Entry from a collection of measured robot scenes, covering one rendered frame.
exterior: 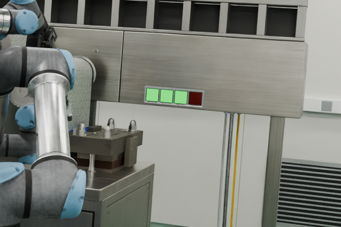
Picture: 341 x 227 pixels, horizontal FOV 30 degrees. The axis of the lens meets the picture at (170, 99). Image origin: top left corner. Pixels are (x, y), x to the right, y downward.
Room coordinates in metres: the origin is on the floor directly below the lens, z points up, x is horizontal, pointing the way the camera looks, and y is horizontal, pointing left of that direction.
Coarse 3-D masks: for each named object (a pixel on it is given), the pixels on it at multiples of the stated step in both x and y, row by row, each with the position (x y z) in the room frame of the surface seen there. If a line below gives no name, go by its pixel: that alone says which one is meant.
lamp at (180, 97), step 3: (177, 93) 2.58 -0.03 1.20; (180, 93) 2.58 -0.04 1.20; (183, 93) 2.57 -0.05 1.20; (186, 93) 2.57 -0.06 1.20; (177, 96) 2.58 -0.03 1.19; (180, 96) 2.58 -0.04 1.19; (183, 96) 2.57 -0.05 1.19; (186, 96) 2.57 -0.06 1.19; (177, 99) 2.58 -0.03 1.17; (180, 99) 2.58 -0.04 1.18; (183, 99) 2.57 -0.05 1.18; (186, 99) 2.57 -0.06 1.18; (177, 102) 2.58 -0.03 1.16; (180, 102) 2.58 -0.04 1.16; (183, 102) 2.57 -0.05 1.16; (186, 102) 2.57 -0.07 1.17
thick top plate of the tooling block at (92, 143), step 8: (72, 136) 2.30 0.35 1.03; (80, 136) 2.29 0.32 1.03; (88, 136) 2.31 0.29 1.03; (96, 136) 2.33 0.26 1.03; (112, 136) 2.36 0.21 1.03; (120, 136) 2.38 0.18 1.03; (128, 136) 2.46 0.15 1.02; (72, 144) 2.30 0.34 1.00; (80, 144) 2.29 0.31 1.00; (88, 144) 2.29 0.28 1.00; (96, 144) 2.28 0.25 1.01; (104, 144) 2.27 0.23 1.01; (112, 144) 2.28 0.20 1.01; (120, 144) 2.37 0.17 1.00; (80, 152) 2.29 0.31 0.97; (88, 152) 2.29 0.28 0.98; (96, 152) 2.28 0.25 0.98; (104, 152) 2.27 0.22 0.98; (112, 152) 2.28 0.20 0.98; (120, 152) 2.37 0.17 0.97
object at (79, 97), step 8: (80, 88) 2.47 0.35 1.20; (88, 88) 2.55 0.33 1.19; (72, 96) 2.39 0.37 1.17; (80, 96) 2.47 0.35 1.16; (88, 96) 2.56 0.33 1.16; (72, 104) 2.40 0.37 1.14; (80, 104) 2.48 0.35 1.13; (88, 104) 2.56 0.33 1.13; (72, 112) 2.40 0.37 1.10; (80, 112) 2.48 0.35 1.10; (88, 112) 2.57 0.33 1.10; (72, 120) 2.41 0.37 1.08; (80, 120) 2.49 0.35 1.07; (88, 120) 2.58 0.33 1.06; (72, 128) 2.41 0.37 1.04
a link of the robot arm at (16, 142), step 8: (16, 136) 2.05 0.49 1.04; (24, 136) 2.05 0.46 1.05; (32, 136) 2.05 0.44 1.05; (16, 144) 2.03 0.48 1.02; (24, 144) 2.04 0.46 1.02; (32, 144) 2.05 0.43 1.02; (8, 152) 2.03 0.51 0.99; (16, 152) 2.04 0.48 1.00; (24, 152) 2.04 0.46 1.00; (32, 152) 2.05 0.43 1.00; (24, 160) 2.05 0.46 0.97; (32, 160) 2.05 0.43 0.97
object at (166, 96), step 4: (164, 92) 2.59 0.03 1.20; (168, 92) 2.59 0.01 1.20; (172, 92) 2.58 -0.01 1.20; (160, 96) 2.60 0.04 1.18; (164, 96) 2.59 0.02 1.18; (168, 96) 2.59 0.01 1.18; (172, 96) 2.58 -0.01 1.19; (160, 100) 2.59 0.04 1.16; (164, 100) 2.59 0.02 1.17; (168, 100) 2.59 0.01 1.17
